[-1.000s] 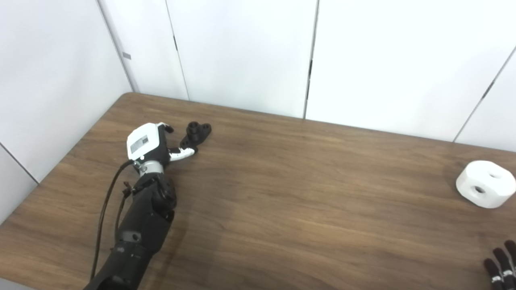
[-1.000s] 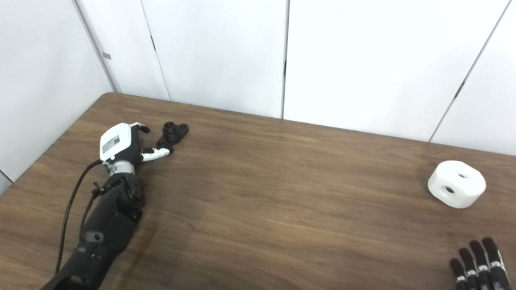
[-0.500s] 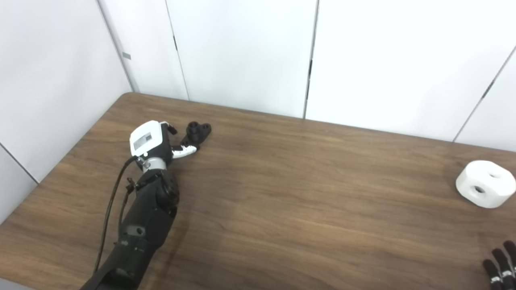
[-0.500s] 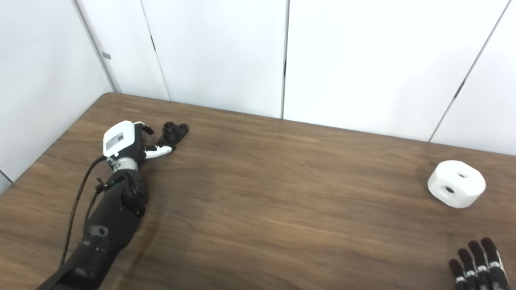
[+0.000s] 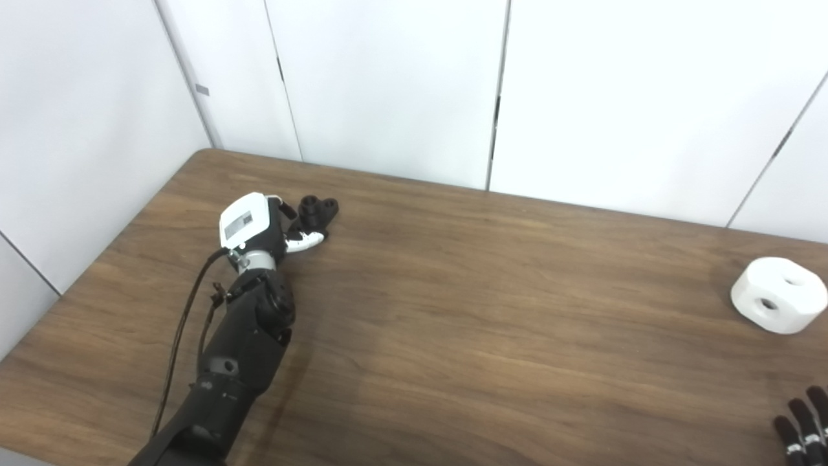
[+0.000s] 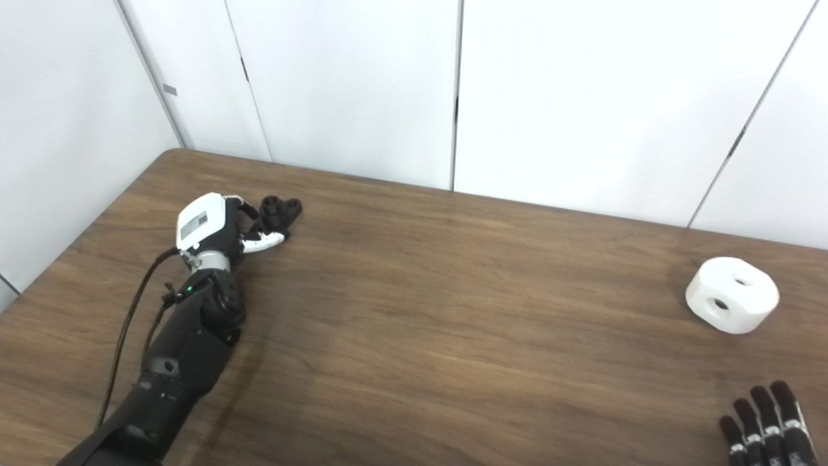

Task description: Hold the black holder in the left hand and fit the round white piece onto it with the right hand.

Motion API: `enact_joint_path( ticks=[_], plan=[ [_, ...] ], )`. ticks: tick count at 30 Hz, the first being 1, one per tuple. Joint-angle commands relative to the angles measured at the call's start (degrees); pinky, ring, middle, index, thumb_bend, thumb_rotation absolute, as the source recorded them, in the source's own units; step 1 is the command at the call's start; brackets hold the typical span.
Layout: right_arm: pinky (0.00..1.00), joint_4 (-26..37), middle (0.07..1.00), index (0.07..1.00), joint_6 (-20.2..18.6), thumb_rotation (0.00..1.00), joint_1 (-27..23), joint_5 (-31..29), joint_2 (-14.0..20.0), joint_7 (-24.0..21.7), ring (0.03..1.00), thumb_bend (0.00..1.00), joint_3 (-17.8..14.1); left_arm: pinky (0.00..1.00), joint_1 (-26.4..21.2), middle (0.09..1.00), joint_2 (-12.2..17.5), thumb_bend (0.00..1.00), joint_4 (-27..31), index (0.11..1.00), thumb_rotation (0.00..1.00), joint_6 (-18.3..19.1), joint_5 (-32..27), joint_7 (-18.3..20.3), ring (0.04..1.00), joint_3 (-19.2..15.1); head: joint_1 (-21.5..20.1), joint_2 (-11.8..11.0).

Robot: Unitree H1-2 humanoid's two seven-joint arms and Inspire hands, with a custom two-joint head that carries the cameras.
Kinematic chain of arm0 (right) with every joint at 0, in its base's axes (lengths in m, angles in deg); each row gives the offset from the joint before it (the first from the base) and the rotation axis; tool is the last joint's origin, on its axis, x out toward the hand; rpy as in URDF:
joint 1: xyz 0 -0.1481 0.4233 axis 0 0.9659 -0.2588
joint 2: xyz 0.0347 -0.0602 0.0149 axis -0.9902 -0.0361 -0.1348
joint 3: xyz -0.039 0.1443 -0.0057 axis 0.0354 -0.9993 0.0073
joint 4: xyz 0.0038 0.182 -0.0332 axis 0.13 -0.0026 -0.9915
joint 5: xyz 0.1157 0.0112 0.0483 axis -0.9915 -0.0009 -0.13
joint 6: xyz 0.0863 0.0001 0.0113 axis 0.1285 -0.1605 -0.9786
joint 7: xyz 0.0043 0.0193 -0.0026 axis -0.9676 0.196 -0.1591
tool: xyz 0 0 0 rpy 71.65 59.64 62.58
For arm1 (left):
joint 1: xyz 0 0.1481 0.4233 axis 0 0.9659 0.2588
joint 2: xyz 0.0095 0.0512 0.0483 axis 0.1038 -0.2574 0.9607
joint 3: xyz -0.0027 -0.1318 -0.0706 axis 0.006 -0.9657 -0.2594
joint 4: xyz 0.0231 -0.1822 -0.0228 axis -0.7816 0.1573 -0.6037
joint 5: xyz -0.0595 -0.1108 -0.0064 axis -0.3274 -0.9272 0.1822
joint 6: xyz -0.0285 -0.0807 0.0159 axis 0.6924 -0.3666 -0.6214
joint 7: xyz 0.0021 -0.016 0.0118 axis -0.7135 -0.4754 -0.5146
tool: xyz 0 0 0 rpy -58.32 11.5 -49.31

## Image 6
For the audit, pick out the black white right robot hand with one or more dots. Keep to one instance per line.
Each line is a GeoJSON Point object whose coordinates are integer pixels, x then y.
{"type": "Point", "coordinates": [770, 433]}

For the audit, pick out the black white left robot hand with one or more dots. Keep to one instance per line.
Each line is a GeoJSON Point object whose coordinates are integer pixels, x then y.
{"type": "Point", "coordinates": [200, 223]}

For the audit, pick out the black plastic flanged holder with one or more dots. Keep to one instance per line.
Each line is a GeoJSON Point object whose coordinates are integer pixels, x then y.
{"type": "Point", "coordinates": [278, 212]}

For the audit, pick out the round white plastic piece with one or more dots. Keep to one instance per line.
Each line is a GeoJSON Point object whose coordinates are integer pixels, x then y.
{"type": "Point", "coordinates": [744, 317]}

